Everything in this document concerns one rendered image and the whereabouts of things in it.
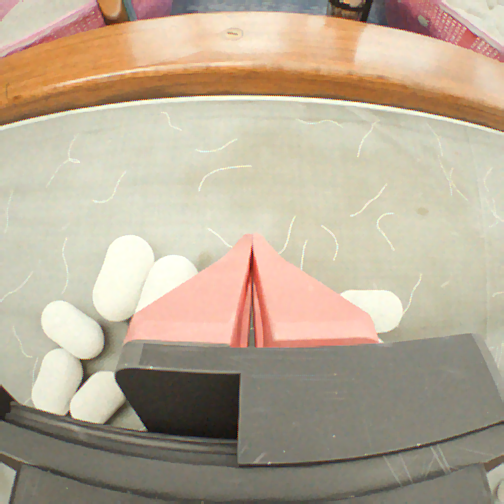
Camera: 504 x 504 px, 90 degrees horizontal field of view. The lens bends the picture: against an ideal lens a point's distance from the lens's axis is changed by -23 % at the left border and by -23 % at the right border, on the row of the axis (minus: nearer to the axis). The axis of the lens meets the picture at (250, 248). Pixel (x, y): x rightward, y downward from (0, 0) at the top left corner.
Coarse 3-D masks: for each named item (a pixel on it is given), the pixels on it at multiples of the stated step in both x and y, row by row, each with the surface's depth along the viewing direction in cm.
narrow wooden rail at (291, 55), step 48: (48, 48) 15; (96, 48) 15; (144, 48) 15; (192, 48) 15; (240, 48) 14; (288, 48) 14; (336, 48) 15; (384, 48) 15; (432, 48) 15; (0, 96) 14; (48, 96) 15; (96, 96) 16; (144, 96) 16; (192, 96) 16; (288, 96) 16; (336, 96) 16; (384, 96) 16; (432, 96) 15; (480, 96) 14
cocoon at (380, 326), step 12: (348, 300) 12; (360, 300) 12; (372, 300) 12; (384, 300) 12; (396, 300) 12; (372, 312) 12; (384, 312) 12; (396, 312) 12; (384, 324) 12; (396, 324) 12
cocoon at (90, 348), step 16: (48, 304) 12; (64, 304) 13; (48, 320) 12; (64, 320) 12; (80, 320) 12; (48, 336) 12; (64, 336) 12; (80, 336) 12; (96, 336) 12; (80, 352) 12; (96, 352) 12
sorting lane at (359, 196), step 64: (0, 128) 16; (64, 128) 16; (128, 128) 16; (192, 128) 16; (256, 128) 16; (320, 128) 16; (384, 128) 16; (448, 128) 16; (0, 192) 15; (64, 192) 15; (128, 192) 15; (192, 192) 15; (256, 192) 15; (320, 192) 15; (384, 192) 15; (448, 192) 15; (0, 256) 14; (64, 256) 14; (192, 256) 14; (320, 256) 14; (384, 256) 14; (448, 256) 14; (0, 320) 14; (128, 320) 14; (448, 320) 14
